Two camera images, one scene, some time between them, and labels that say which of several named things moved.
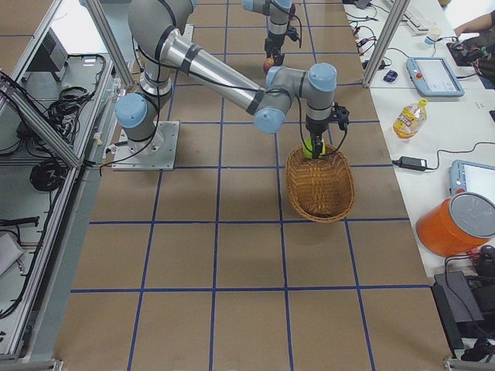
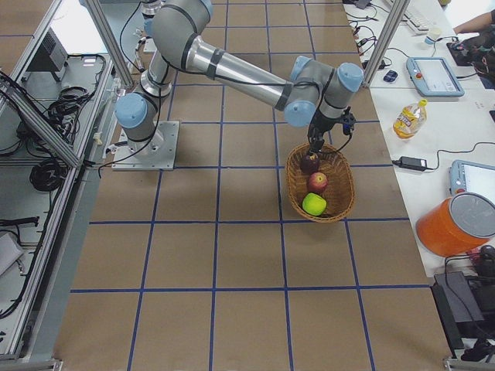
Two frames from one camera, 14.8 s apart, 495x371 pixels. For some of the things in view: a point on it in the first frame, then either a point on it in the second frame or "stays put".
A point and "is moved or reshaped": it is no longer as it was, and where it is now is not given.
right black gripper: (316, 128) stays put
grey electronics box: (51, 57) stays put
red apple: (267, 64) is moved or reshaped
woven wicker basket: (322, 189) stays put
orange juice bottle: (410, 120) stays put
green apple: (308, 143) -> (314, 204)
